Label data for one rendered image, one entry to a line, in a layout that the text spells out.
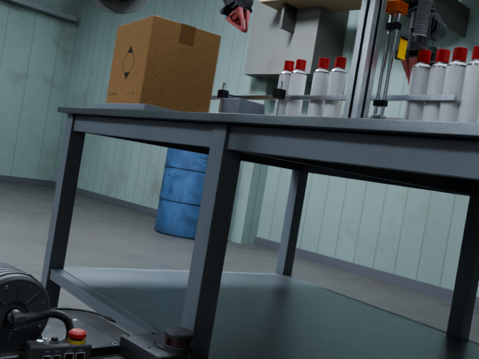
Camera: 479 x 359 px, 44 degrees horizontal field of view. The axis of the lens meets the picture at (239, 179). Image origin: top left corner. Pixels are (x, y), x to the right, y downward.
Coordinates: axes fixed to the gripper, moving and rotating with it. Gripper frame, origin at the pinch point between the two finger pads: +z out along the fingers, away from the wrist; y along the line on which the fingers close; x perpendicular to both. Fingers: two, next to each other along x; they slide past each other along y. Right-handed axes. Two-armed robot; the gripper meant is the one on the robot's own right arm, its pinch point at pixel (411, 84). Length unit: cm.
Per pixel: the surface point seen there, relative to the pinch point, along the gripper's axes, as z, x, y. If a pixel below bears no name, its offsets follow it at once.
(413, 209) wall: 44, -268, 181
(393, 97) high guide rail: 5.8, 10.7, -3.1
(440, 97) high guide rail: 5.9, 10.9, -17.2
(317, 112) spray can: 9.7, 7.5, 27.0
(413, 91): 3.9, 9.3, -7.9
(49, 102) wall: -24, -186, 787
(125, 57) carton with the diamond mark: -1, 49, 76
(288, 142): 23, 49, -8
